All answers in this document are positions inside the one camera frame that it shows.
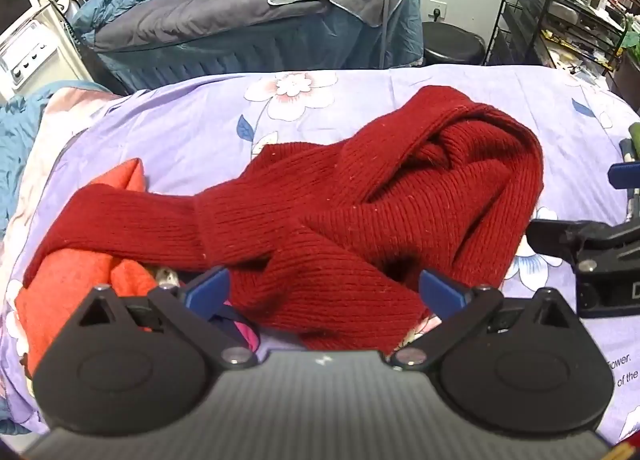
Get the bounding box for coiled black cable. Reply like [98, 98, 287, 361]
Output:
[52, 0, 83, 48]

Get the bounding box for metal pole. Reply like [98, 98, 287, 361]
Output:
[377, 0, 397, 70]

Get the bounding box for white machine with screen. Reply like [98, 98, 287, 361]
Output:
[0, 0, 97, 102]

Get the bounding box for dark grey blanket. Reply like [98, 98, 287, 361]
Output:
[92, 0, 408, 55]

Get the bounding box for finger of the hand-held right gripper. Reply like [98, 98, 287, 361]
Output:
[526, 219, 640, 263]
[607, 137, 640, 222]

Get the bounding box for purple floral bedsheet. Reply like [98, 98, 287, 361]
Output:
[0, 63, 640, 447]

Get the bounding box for black metal rack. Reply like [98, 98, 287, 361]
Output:
[482, 0, 640, 92]

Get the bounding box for pink and navy garment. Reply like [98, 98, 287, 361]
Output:
[210, 301, 262, 352]

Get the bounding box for orange fleece garment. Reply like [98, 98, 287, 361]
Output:
[15, 159, 162, 377]

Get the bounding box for black round stool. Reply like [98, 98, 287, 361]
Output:
[422, 21, 487, 66]

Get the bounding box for dark red knit sweater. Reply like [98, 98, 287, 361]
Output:
[22, 85, 546, 356]

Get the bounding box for massage bed with blue skirt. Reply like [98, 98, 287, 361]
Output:
[65, 0, 427, 97]

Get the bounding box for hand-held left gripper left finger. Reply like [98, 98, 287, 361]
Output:
[67, 265, 259, 372]

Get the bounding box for teal quilt under bedsheet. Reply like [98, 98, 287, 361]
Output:
[0, 82, 121, 241]

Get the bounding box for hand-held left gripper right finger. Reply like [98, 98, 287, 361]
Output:
[387, 267, 584, 371]

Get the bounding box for white patterned garment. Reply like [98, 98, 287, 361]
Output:
[149, 266, 182, 289]

